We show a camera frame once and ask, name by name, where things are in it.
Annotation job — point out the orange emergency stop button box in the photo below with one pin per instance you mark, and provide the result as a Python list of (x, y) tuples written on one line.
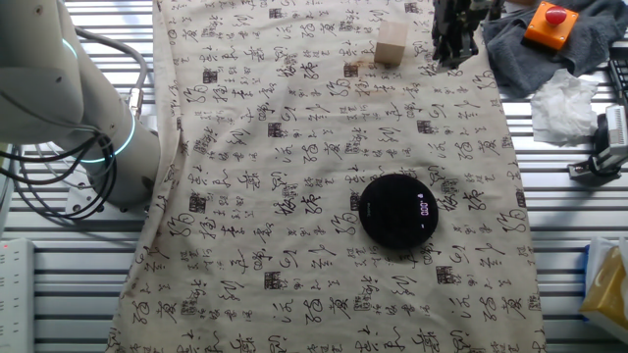
[(549, 32)]

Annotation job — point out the black keyboard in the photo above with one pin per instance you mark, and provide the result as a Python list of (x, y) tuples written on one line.
[(620, 76)]

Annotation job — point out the black round digital scale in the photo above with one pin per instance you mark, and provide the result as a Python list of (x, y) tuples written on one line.
[(392, 216)]

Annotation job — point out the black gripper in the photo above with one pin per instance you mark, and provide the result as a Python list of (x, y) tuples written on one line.
[(456, 12)]

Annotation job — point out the white crumpled tissue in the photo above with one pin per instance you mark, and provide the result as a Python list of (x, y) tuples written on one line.
[(564, 108)]

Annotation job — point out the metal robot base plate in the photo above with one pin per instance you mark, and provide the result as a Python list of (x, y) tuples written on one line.
[(81, 197)]

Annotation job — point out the white power strip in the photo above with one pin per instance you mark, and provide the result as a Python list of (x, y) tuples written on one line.
[(15, 294)]

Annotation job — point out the beige calligraphy print cloth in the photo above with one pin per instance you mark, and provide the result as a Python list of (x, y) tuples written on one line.
[(245, 196)]

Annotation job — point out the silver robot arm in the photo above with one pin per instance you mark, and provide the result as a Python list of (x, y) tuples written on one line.
[(49, 98)]

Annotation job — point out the light wooden block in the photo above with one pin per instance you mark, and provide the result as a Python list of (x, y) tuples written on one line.
[(391, 44)]

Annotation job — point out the small silver camera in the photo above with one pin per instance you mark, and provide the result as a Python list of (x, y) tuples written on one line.
[(615, 137)]

